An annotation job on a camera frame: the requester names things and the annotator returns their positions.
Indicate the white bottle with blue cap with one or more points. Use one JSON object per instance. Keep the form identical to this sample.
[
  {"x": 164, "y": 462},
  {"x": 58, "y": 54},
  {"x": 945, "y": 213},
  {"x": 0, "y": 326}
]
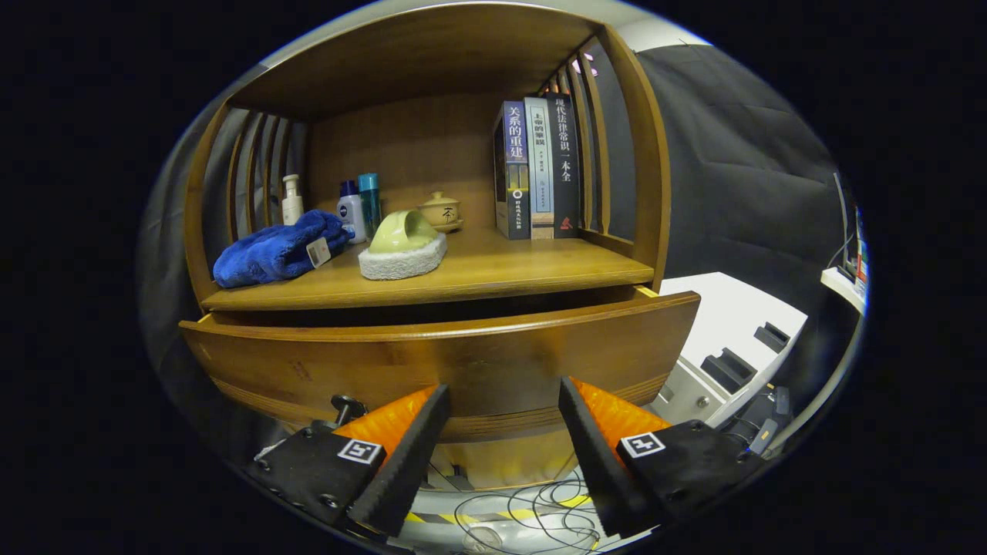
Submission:
[{"x": 351, "y": 212}]

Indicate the yellow black floor tape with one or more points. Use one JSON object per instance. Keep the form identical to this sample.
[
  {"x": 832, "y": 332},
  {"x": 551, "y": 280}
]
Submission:
[{"x": 532, "y": 512}]

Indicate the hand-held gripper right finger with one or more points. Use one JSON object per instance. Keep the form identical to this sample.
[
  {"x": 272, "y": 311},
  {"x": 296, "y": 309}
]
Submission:
[{"x": 594, "y": 455}]

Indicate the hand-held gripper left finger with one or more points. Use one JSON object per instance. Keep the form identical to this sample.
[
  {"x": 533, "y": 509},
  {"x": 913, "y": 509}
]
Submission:
[{"x": 409, "y": 462}]

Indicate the white pump bottle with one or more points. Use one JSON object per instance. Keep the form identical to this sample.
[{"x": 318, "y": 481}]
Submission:
[{"x": 292, "y": 204}]

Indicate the book with blue spine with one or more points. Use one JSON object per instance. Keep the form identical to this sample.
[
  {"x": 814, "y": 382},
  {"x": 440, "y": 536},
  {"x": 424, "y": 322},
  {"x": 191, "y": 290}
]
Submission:
[{"x": 515, "y": 154}]

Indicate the beige lidded tea cup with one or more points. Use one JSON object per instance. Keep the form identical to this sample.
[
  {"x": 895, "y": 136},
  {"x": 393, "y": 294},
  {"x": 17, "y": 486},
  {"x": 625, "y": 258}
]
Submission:
[{"x": 441, "y": 210}]

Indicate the teal transparent bottle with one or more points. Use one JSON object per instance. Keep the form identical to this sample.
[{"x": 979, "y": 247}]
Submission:
[{"x": 369, "y": 200}]

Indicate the book with grey spine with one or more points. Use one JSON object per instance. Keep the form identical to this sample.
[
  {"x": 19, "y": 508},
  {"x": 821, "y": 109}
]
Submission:
[{"x": 539, "y": 154}]

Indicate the book with black spine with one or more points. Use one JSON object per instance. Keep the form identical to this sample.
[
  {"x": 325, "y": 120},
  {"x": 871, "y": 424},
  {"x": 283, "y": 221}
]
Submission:
[{"x": 565, "y": 154}]

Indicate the white side cabinet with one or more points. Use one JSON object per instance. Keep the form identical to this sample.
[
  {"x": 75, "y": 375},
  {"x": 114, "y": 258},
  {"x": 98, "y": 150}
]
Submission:
[{"x": 717, "y": 308}]

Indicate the blue towel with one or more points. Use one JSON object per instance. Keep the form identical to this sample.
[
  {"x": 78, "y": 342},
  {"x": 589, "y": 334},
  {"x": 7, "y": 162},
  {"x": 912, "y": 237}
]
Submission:
[{"x": 270, "y": 250}]

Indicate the black backdrop cloth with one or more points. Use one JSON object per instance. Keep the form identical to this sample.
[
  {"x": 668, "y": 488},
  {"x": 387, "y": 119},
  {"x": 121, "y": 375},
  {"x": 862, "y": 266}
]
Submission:
[{"x": 732, "y": 169}]

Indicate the wooden cabinet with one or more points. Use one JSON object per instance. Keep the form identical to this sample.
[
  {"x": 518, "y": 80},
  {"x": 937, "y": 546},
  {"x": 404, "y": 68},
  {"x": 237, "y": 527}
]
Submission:
[{"x": 416, "y": 54}]

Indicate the black computer tower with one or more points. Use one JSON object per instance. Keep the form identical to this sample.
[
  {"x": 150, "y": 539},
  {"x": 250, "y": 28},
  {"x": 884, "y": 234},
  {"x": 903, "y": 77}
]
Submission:
[{"x": 759, "y": 416}]

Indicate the black plastic holder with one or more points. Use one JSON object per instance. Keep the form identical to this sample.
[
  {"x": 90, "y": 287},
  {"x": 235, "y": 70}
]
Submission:
[
  {"x": 727, "y": 370},
  {"x": 771, "y": 337}
]

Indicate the wooden drawer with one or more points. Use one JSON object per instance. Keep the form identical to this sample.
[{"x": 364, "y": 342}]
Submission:
[{"x": 463, "y": 362}]

